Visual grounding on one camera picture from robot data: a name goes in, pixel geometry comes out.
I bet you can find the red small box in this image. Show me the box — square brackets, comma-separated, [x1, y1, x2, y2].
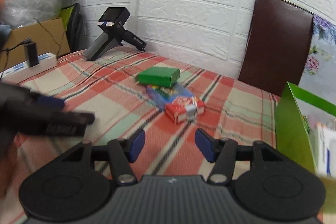
[165, 96, 206, 124]

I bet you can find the blue card box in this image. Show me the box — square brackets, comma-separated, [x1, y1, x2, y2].
[146, 83, 194, 111]

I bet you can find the green small box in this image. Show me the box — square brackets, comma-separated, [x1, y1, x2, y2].
[137, 67, 180, 88]

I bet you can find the white blue device box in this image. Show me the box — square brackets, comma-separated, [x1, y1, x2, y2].
[311, 123, 335, 178]

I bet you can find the white power strip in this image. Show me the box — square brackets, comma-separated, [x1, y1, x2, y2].
[1, 53, 58, 84]

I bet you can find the plaid bed blanket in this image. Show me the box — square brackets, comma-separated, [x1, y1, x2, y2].
[0, 45, 281, 224]

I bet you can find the green open cardboard box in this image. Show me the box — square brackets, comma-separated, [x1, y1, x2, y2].
[275, 83, 335, 216]

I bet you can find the dark brown headboard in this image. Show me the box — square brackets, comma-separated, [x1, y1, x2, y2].
[238, 0, 313, 96]

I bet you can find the black handheld camera on grip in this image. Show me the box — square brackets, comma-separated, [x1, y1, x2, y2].
[83, 7, 146, 61]

